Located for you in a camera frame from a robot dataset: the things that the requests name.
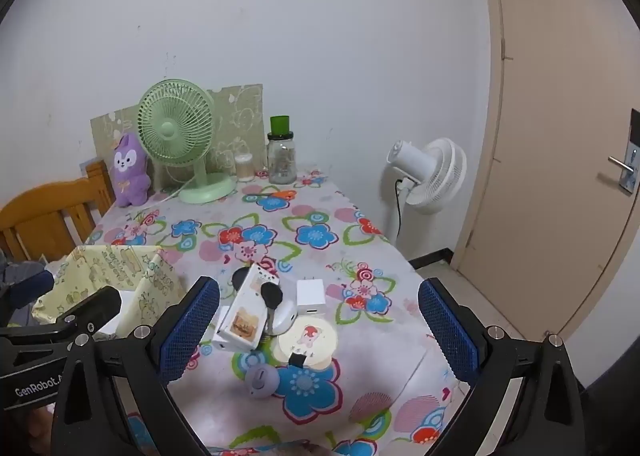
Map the cream round coaster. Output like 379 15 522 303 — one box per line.
277 317 338 362

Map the black keychain tag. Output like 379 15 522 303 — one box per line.
261 282 284 337

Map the white earbud case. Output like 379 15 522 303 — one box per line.
265 301 298 337

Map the blue plaid bedding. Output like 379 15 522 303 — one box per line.
0 248 48 287

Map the beige patterned board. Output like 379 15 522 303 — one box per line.
90 84 266 181

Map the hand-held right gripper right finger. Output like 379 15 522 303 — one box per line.
417 277 586 456

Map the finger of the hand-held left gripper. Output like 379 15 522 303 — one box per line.
0 268 55 311
0 286 123 337

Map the glass jar with green lid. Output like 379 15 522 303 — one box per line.
266 116 297 185

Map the purple plush toy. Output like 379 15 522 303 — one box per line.
110 132 152 208

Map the floral tablecloth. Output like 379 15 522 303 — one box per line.
82 166 481 456

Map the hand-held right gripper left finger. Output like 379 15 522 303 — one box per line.
50 276 221 456

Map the white standing fan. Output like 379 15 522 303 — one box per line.
387 137 468 215

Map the white charger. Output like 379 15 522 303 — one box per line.
296 278 327 317

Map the clear cotton swab container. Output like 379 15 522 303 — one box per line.
234 147 256 183

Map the green desk fan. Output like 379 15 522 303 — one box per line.
137 79 237 205

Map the yellow patterned storage box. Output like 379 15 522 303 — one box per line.
31 244 188 337

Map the white box with brown picture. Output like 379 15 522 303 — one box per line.
212 263 281 352

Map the wooden bed headboard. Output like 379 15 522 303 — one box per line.
0 161 117 261

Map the white fan power cable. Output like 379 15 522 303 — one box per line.
117 176 196 209

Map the pale yellow round coaster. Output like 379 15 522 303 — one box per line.
271 336 332 371

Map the metal door handle lock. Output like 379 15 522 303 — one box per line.
607 108 640 194

